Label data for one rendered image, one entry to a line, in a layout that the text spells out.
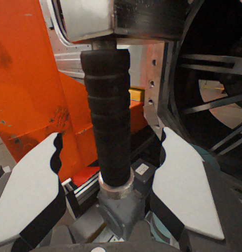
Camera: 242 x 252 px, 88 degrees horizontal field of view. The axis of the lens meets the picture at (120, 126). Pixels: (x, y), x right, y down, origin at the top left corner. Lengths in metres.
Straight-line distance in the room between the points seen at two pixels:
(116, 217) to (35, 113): 0.43
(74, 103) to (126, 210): 0.41
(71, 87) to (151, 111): 0.24
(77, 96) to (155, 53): 0.25
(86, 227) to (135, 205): 0.37
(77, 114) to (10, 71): 0.19
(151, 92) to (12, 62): 0.30
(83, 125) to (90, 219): 0.56
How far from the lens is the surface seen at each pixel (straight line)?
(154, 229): 0.41
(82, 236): 0.84
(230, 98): 0.39
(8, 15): 0.36
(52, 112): 0.37
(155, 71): 0.31
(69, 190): 0.74
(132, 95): 0.67
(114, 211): 0.55
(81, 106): 0.43
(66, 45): 1.18
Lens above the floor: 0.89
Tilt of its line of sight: 30 degrees down
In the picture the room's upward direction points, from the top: 3 degrees counter-clockwise
